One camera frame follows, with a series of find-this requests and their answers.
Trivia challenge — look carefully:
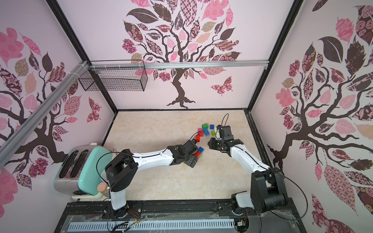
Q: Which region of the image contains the tall red lego brick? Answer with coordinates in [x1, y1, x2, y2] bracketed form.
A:
[195, 131, 204, 142]

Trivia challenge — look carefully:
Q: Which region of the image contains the white slotted cable duct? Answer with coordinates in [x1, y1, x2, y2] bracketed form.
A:
[65, 219, 235, 233]

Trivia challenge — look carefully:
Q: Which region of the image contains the aluminium frame bar back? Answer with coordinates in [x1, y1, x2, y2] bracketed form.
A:
[90, 60, 269, 70]

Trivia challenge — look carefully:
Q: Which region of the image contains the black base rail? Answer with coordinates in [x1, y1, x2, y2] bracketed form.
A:
[54, 199, 306, 233]

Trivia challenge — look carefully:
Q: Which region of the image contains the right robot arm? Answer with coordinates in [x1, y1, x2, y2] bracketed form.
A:
[208, 125, 288, 213]

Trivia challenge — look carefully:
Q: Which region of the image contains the mint green toaster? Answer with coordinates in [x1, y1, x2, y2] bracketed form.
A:
[53, 143, 113, 199]

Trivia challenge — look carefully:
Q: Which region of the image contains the cork lid jar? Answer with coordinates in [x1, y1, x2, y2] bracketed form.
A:
[97, 182, 109, 194]

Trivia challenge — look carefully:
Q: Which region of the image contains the aluminium frame bar left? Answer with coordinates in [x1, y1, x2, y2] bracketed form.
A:
[1, 61, 89, 168]

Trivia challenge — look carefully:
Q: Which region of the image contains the long blue lego brick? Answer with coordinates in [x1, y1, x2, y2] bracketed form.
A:
[203, 128, 210, 136]

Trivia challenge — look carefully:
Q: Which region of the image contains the aluminium frame bar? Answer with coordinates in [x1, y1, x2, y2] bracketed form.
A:
[1, 61, 89, 168]
[90, 60, 269, 70]

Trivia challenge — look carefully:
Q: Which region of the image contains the black wire basket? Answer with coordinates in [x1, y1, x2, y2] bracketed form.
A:
[79, 60, 148, 92]

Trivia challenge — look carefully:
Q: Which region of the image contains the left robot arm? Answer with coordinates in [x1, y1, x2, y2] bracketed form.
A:
[105, 139, 199, 210]

